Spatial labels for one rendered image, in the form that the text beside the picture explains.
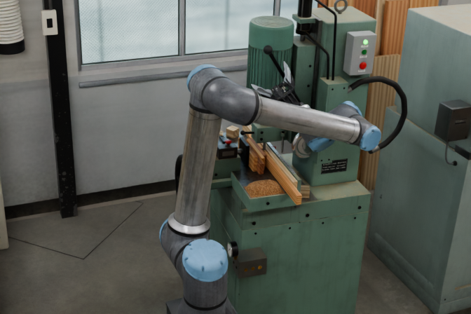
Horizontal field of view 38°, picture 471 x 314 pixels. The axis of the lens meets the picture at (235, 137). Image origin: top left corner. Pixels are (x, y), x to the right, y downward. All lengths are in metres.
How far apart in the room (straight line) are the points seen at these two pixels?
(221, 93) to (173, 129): 2.20
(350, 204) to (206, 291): 0.88
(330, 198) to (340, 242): 0.24
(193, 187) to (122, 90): 1.84
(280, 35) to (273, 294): 1.12
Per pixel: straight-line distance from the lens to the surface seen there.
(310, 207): 2.86
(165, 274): 3.75
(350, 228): 3.02
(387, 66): 4.38
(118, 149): 4.22
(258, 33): 2.65
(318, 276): 3.09
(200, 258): 2.30
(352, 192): 2.96
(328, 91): 2.69
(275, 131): 2.85
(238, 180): 2.76
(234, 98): 2.07
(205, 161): 2.27
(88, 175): 4.25
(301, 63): 2.74
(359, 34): 2.71
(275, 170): 2.78
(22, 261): 3.95
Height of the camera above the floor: 2.23
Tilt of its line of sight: 25 degrees down
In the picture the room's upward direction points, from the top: 2 degrees clockwise
